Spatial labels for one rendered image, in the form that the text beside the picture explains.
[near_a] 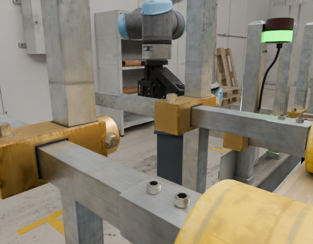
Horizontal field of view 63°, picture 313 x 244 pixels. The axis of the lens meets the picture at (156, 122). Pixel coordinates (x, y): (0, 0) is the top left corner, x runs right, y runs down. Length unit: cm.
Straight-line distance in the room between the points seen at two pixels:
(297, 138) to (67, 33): 29
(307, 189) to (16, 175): 30
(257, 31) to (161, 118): 36
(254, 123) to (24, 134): 28
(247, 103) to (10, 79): 268
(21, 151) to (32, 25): 273
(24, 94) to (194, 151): 277
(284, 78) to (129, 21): 54
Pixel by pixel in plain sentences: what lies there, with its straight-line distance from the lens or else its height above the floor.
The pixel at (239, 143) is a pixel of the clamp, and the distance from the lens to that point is 64.
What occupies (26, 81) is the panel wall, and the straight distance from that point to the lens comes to 314.
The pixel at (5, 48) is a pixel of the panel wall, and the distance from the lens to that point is 307.
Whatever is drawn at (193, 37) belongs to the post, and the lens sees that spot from 46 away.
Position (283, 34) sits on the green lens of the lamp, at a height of 109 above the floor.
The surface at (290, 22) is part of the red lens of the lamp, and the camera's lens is 66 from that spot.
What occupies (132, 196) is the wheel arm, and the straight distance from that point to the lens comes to 16.
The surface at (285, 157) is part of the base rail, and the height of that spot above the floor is 70.
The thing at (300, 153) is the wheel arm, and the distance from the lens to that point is 64.
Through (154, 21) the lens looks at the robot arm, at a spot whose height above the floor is 113.
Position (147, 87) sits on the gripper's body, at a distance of 81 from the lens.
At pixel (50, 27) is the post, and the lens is 29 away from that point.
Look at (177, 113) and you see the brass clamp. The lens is 40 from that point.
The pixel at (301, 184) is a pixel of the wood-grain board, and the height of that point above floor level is 90.
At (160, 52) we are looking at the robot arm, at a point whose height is 105.
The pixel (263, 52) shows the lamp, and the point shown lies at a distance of 68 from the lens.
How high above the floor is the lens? 104
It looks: 15 degrees down
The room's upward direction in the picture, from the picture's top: straight up
